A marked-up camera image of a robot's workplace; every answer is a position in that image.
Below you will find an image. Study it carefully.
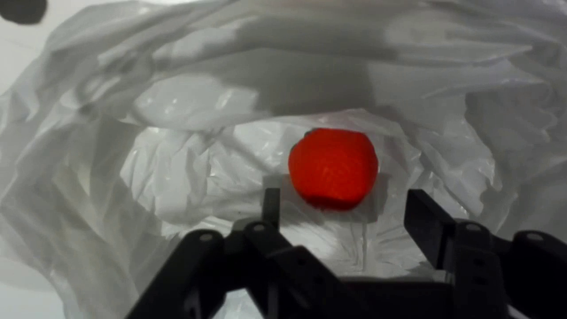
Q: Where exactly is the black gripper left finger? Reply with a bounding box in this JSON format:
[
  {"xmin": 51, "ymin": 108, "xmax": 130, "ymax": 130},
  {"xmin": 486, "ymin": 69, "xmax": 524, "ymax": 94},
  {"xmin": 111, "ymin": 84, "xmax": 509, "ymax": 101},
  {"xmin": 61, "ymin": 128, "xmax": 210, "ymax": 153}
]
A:
[{"xmin": 123, "ymin": 186, "xmax": 346, "ymax": 319}]

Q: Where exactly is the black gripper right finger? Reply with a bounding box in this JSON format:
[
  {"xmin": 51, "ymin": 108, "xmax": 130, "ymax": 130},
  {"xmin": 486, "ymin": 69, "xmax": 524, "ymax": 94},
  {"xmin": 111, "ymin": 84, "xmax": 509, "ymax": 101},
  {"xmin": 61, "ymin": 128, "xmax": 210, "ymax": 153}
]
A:
[{"xmin": 401, "ymin": 188, "xmax": 567, "ymax": 319}]

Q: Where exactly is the red toy strawberry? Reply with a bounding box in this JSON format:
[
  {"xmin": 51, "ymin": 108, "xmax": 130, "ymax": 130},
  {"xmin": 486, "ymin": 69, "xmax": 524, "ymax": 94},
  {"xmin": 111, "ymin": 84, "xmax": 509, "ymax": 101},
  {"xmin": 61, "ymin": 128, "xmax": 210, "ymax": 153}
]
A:
[{"xmin": 286, "ymin": 126, "xmax": 380, "ymax": 213}]

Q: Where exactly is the white plastic bag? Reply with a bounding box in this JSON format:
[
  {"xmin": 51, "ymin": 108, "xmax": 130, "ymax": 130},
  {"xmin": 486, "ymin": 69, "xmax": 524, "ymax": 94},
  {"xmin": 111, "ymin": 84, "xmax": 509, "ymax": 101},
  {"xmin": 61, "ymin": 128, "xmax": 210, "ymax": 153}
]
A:
[{"xmin": 0, "ymin": 0, "xmax": 567, "ymax": 319}]

